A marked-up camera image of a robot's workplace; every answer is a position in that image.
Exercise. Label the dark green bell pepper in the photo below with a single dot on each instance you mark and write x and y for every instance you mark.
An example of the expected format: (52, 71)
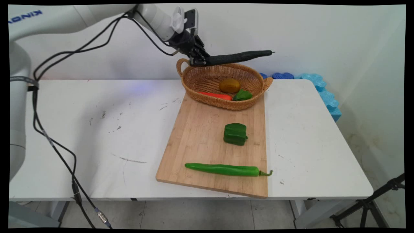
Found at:
(235, 134)

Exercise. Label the dark green cucumber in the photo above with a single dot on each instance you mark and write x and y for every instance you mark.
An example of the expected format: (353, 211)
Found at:
(236, 57)

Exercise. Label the wooden cutting board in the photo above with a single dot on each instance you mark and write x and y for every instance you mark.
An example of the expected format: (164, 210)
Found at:
(207, 145)

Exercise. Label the white table leg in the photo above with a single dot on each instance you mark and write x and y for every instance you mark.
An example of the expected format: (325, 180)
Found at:
(310, 213)
(56, 212)

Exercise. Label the small light green pepper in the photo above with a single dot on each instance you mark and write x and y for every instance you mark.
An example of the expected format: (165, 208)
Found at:
(242, 95)

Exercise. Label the long green chili pepper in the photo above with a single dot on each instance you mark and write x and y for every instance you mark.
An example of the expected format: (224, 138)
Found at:
(223, 169)

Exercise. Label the yellow-brown potato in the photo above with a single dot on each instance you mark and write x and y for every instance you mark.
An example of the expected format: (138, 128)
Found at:
(230, 85)

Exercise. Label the red orange carrot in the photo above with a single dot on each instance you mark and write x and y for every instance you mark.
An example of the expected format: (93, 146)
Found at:
(215, 95)

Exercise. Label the light blue foam piece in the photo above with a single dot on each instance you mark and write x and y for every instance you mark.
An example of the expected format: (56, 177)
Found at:
(326, 97)

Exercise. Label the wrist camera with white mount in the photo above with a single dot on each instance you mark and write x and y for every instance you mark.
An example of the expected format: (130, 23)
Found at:
(187, 19)

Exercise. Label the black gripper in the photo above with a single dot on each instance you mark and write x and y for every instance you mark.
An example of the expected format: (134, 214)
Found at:
(184, 40)

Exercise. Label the woven wicker basket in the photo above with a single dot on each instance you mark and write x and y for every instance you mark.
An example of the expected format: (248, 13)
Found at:
(210, 85)

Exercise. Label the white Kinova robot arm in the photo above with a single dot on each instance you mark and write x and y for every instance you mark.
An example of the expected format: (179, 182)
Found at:
(48, 29)

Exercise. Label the black tripod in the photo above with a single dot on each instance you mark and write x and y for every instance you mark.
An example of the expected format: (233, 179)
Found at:
(368, 204)

